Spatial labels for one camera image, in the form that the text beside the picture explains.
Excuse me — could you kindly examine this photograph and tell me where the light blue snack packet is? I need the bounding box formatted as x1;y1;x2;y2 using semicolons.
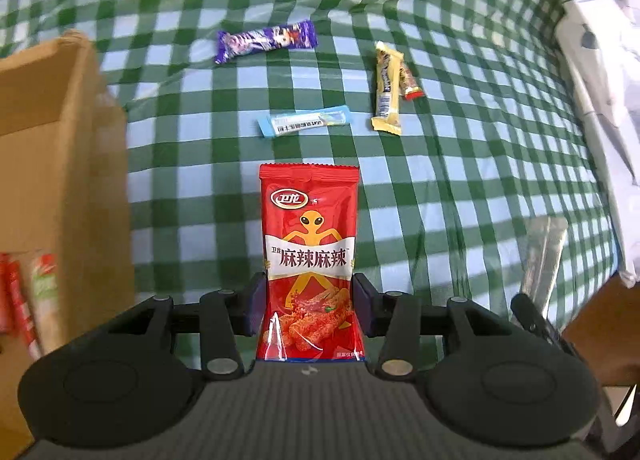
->
257;105;351;139

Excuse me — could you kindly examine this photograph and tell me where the small red sausage stick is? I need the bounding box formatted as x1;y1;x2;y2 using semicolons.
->
400;66;425;102

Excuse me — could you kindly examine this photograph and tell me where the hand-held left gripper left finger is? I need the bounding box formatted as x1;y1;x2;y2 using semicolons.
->
95;271;269;382

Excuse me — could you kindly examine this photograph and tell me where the clear nut packet green label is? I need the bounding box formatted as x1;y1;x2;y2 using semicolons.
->
27;250;65;356

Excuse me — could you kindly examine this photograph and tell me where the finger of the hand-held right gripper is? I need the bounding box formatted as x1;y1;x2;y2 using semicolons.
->
510;292;576;357

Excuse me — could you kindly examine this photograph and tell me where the cardboard box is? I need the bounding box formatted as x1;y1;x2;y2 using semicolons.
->
0;30;137;460

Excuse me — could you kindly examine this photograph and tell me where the white printed cloth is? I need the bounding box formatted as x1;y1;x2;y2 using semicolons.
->
554;0;640;289

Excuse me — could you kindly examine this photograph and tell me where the silver snack packet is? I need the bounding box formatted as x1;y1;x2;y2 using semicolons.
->
517;216;570;314

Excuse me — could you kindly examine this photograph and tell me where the red spicy strip packet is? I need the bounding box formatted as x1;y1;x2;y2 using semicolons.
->
256;163;369;362

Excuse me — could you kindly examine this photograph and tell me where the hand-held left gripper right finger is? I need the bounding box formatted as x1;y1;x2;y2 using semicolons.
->
352;274;521;382

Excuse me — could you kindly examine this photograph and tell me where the green white checked cloth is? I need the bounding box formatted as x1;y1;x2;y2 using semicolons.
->
0;0;626;377

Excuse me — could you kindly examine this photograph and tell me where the yellow snack bar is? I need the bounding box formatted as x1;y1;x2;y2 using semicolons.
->
371;41;405;134

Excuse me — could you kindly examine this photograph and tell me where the purple snack bar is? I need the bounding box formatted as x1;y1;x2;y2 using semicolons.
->
215;20;319;65

